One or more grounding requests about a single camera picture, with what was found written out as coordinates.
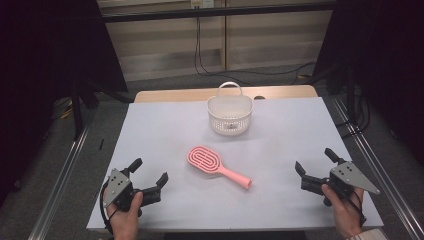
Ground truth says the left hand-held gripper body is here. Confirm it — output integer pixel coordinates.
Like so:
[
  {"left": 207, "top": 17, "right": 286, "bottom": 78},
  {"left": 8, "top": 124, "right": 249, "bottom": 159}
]
[{"left": 102, "top": 168, "right": 148, "bottom": 212}]

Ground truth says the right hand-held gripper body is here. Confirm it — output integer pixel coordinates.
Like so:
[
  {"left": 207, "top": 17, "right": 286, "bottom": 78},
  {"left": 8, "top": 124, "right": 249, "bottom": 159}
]
[{"left": 322, "top": 161, "right": 381, "bottom": 205}]

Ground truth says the pink hairbrush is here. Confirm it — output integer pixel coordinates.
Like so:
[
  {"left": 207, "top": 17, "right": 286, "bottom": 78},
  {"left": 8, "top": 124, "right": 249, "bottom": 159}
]
[{"left": 186, "top": 145, "right": 253, "bottom": 190}]

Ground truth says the white slotted plastic basket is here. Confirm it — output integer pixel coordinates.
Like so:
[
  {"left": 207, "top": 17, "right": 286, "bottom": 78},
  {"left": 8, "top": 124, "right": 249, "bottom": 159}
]
[{"left": 206, "top": 81, "right": 254, "bottom": 137}]

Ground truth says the person's left hand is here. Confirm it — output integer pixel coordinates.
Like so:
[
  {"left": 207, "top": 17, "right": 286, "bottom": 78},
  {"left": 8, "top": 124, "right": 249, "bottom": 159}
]
[{"left": 107, "top": 191, "right": 144, "bottom": 237}]

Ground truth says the person's right hand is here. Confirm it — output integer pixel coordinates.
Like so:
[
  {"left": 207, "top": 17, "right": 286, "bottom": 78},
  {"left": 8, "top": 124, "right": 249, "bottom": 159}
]
[{"left": 321, "top": 183, "right": 366, "bottom": 238}]

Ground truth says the white table mat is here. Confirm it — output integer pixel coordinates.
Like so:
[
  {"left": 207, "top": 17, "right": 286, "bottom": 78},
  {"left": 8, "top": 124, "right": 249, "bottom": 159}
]
[{"left": 85, "top": 96, "right": 385, "bottom": 233}]

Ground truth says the black metal stand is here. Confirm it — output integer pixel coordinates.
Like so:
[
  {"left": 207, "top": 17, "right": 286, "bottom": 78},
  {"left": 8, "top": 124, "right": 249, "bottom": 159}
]
[
  {"left": 346, "top": 63, "right": 356, "bottom": 124},
  {"left": 71, "top": 79, "right": 99, "bottom": 141}
]

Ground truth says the wooden table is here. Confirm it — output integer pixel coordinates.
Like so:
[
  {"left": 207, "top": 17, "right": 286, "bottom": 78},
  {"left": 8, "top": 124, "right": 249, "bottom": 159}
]
[{"left": 134, "top": 84, "right": 319, "bottom": 104}]

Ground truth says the black curtain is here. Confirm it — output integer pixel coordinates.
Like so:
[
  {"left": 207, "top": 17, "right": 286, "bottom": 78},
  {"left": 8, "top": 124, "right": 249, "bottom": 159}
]
[
  {"left": 0, "top": 0, "right": 129, "bottom": 201},
  {"left": 313, "top": 0, "right": 424, "bottom": 168}
]

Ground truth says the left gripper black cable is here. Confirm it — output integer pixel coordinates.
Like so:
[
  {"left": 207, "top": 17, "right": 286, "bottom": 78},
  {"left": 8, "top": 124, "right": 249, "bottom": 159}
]
[{"left": 99, "top": 181, "right": 116, "bottom": 234}]

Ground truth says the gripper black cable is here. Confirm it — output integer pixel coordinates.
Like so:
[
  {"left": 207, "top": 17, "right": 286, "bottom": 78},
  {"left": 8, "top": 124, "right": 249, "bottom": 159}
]
[
  {"left": 99, "top": 181, "right": 116, "bottom": 234},
  {"left": 338, "top": 188, "right": 368, "bottom": 227}
]

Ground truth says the aluminium floor rail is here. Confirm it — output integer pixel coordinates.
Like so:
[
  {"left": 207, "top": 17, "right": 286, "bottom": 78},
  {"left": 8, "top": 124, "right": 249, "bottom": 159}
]
[
  {"left": 28, "top": 113, "right": 96, "bottom": 240},
  {"left": 331, "top": 96, "right": 424, "bottom": 240}
]

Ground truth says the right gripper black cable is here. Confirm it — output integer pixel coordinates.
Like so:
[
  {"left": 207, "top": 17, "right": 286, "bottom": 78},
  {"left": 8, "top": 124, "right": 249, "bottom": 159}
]
[{"left": 338, "top": 188, "right": 368, "bottom": 227}]

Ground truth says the black floor cable bundle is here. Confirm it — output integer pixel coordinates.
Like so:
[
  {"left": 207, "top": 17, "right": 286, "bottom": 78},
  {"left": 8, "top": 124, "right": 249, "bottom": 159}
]
[{"left": 336, "top": 96, "right": 372, "bottom": 139}]

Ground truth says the black power cable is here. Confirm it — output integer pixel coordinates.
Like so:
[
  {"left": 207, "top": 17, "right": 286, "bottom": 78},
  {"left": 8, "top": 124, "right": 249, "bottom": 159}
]
[
  {"left": 198, "top": 8, "right": 316, "bottom": 79},
  {"left": 193, "top": 8, "right": 254, "bottom": 87}
]

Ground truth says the white wall socket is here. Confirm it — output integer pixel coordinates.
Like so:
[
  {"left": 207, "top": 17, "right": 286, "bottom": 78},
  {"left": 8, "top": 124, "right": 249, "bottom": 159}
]
[{"left": 190, "top": 0, "right": 215, "bottom": 9}]

